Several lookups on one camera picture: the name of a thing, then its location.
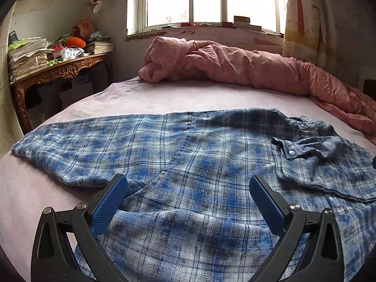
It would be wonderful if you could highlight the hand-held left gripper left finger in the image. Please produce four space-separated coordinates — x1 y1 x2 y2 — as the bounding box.
31 173 128 282

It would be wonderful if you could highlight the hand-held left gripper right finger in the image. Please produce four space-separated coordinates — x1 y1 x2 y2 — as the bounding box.
249 175 345 282

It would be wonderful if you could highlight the blue plaid flannel shirt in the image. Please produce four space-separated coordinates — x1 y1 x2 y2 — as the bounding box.
11 108 376 282

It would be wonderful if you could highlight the cardboard box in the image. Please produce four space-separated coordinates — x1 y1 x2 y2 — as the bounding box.
60 75 94 109

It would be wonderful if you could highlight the bed with pink sheet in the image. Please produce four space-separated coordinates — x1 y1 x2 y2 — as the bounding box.
0 76 376 282

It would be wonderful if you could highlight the carved wooden desk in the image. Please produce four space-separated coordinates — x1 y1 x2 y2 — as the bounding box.
10 53 114 133

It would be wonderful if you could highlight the pink quilt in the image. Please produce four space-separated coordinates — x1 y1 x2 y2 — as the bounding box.
138 36 376 146

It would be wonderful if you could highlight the cream cabinet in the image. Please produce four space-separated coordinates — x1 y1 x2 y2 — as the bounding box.
0 9 25 157

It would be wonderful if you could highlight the white plastic bag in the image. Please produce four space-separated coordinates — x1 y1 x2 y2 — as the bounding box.
60 48 84 61

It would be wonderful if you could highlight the stack of books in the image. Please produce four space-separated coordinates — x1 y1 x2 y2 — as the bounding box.
85 37 114 55

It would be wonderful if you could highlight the orange plush toy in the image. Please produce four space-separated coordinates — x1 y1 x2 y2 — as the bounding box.
63 37 86 48

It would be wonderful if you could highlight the stack of papers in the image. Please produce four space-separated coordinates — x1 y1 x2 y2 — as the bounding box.
8 37 53 83

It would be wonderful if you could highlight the brown paper bag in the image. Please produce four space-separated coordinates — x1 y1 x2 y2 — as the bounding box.
76 18 94 39

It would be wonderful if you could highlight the tree print curtain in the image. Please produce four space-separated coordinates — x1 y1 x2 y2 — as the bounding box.
282 0 357 74

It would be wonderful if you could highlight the white framed window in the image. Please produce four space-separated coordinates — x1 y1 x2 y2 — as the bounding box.
126 0 290 37

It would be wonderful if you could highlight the pink wall lamp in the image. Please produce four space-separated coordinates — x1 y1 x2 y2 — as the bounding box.
87 0 116 14

